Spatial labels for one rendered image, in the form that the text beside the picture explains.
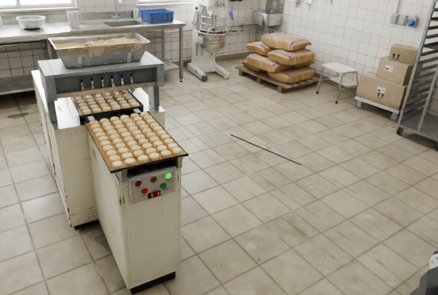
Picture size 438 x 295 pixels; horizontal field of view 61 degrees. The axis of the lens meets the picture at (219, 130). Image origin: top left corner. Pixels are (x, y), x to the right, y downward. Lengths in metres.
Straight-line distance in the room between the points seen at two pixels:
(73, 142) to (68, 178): 0.26
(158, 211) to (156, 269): 0.42
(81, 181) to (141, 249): 0.72
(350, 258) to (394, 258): 0.31
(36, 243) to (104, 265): 0.54
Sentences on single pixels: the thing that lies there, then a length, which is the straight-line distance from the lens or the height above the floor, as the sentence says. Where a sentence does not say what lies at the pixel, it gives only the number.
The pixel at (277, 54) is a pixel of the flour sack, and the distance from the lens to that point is 5.59.
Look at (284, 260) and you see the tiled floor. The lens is 2.69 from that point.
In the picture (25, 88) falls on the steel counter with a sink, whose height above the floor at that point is 0.23.
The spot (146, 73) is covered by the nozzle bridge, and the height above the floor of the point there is 1.09.
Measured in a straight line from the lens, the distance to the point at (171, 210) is 2.11.
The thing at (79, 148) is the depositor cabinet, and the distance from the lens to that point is 2.54.
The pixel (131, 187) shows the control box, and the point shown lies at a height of 0.80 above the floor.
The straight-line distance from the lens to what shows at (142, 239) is 2.16.
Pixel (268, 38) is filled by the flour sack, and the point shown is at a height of 0.67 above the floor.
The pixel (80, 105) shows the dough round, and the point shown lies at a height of 0.92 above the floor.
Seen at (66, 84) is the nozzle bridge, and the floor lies 1.08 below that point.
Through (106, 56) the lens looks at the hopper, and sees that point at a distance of 2.43.
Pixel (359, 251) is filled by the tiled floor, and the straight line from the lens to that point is 2.92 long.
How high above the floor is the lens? 1.87
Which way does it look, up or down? 26 degrees down
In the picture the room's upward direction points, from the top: 3 degrees clockwise
